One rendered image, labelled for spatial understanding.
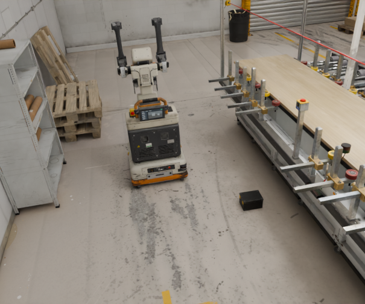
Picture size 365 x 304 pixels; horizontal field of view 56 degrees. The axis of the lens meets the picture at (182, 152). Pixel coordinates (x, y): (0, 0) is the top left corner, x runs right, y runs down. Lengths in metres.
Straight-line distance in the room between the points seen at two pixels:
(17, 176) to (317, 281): 2.85
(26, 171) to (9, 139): 0.37
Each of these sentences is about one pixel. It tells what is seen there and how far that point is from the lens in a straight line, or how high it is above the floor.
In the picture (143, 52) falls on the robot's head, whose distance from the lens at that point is 3.73.
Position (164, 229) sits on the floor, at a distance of 3.34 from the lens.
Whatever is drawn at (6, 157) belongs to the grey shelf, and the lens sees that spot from 3.62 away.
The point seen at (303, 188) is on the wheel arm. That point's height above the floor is 0.86.
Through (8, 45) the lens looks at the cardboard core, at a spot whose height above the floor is 1.58.
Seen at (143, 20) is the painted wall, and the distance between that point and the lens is 9.56.
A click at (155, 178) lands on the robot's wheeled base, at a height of 0.11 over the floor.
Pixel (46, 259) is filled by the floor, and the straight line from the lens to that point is 3.40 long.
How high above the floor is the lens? 2.33
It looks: 32 degrees down
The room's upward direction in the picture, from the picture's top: 4 degrees counter-clockwise
